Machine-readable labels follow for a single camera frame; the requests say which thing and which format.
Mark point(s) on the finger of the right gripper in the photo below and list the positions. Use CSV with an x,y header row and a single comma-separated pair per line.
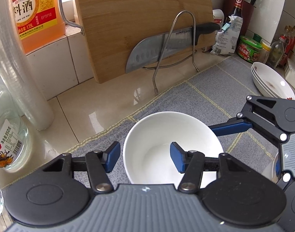
x,y
225,129

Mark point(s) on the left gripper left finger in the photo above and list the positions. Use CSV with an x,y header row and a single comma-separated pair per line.
x,y
98,164

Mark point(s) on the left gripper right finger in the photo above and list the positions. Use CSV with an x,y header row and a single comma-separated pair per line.
x,y
192,164

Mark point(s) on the white plate with fruit print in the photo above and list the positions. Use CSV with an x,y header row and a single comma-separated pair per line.
x,y
270,83

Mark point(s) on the large white bowl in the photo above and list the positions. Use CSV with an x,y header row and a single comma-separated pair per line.
x,y
146,150

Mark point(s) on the grey checked table mat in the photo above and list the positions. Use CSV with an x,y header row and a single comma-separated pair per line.
x,y
91,116

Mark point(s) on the white plate bottom of stack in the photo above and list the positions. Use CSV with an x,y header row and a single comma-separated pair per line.
x,y
258,89

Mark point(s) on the white plate of stack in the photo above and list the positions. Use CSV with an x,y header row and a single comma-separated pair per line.
x,y
259,86
258,89

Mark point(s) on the white plate middle of stack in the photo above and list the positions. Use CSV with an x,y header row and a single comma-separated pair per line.
x,y
259,86

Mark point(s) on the small clear oil bottle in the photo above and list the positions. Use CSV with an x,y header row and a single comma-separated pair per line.
x,y
276,52

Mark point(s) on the green lidded red tub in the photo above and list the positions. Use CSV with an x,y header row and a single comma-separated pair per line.
x,y
248,49

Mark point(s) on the white plastic food bag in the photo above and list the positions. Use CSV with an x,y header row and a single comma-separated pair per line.
x,y
226,39

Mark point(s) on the glass jar green lid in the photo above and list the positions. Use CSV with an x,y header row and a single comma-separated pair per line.
x,y
15,140

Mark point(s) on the dark soy sauce bottle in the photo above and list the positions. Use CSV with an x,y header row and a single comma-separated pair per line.
x,y
236,11

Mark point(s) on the dark red utensil holder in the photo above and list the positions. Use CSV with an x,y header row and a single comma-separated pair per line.
x,y
246,11

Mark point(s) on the plastic wrap roll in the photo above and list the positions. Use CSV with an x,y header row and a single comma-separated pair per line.
x,y
15,72

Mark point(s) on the bamboo cutting board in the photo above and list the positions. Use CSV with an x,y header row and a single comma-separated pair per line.
x,y
114,27

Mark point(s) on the orange cooking wine bottle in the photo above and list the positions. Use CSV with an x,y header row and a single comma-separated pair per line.
x,y
38,22

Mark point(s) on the steel kitchen knife black handle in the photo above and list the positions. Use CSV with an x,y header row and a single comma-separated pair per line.
x,y
148,50

